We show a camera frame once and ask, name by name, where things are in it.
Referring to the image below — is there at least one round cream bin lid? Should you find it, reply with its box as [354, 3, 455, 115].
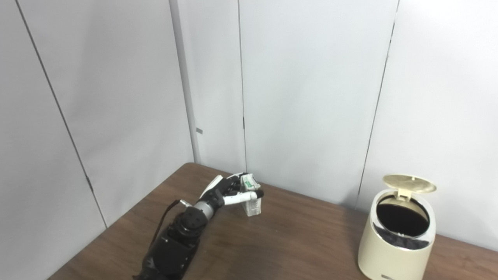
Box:
[382, 174, 437, 201]

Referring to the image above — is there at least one black bin liner bag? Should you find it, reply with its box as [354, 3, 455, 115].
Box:
[375, 196, 431, 249]

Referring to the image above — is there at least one green white milk carton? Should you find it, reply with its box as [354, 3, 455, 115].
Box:
[239, 174, 262, 217]

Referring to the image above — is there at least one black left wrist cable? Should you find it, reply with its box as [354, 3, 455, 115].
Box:
[150, 199, 193, 249]

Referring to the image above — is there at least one gray wall corner post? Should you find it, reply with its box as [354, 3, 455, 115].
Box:
[169, 0, 203, 164]

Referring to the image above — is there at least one cream-colored bin body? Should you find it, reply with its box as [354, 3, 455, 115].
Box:
[358, 189, 436, 280]

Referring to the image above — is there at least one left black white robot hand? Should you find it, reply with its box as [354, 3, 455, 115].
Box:
[195, 173, 264, 218]

